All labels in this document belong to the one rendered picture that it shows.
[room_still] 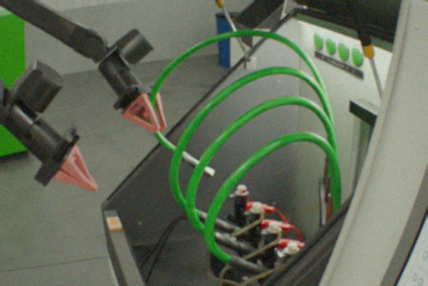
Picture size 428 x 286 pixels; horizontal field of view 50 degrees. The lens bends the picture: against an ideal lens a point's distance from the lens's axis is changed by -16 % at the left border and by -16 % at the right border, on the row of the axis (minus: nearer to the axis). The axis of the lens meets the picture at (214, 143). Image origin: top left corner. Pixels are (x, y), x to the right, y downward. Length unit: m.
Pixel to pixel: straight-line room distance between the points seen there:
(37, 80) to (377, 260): 0.56
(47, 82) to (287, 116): 0.79
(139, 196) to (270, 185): 0.36
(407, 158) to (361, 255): 0.15
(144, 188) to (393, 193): 0.83
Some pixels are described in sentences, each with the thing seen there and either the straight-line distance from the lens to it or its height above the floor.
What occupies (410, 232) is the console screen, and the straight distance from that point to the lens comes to 0.61.
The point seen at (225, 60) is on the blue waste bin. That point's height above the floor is 0.11.
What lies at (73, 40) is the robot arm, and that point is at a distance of 1.13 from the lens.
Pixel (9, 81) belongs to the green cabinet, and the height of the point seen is 0.72.
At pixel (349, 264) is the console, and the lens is 0.71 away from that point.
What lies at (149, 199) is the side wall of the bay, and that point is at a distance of 1.36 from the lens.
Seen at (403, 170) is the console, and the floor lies 1.33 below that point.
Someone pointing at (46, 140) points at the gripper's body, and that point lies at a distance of 0.81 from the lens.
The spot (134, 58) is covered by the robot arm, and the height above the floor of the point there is 1.36.
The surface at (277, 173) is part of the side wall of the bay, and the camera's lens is 1.45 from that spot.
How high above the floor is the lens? 1.57
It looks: 21 degrees down
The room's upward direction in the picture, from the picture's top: straight up
